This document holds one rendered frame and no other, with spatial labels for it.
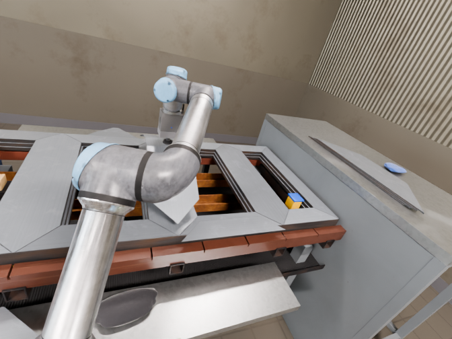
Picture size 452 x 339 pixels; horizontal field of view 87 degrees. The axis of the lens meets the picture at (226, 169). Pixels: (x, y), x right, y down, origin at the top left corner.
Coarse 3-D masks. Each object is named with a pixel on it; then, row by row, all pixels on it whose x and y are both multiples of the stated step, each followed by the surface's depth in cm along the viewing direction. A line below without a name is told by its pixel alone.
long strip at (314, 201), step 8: (264, 152) 162; (272, 160) 154; (280, 168) 147; (288, 168) 149; (288, 176) 140; (296, 176) 142; (296, 184) 134; (304, 184) 136; (304, 192) 128; (312, 192) 130; (312, 200) 123; (320, 200) 125; (320, 208) 119; (328, 208) 121; (336, 216) 116
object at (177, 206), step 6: (192, 198) 90; (198, 198) 91; (156, 204) 84; (162, 204) 84; (168, 204) 85; (174, 204) 86; (180, 204) 87; (186, 204) 88; (192, 204) 89; (162, 210) 84; (168, 210) 84; (174, 210) 85; (180, 210) 86; (186, 210) 87
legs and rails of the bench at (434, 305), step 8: (448, 288) 124; (440, 296) 127; (448, 296) 124; (432, 304) 130; (440, 304) 127; (424, 312) 133; (432, 312) 129; (408, 320) 140; (416, 320) 136; (424, 320) 135; (392, 328) 149; (400, 328) 144; (408, 328) 140; (392, 336) 143; (400, 336) 144
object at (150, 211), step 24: (0, 144) 105; (24, 144) 108; (144, 144) 131; (72, 192) 90; (240, 192) 117; (288, 192) 133; (144, 216) 91; (192, 216) 92; (216, 216) 95; (240, 216) 99; (144, 240) 78; (168, 240) 82; (0, 264) 64
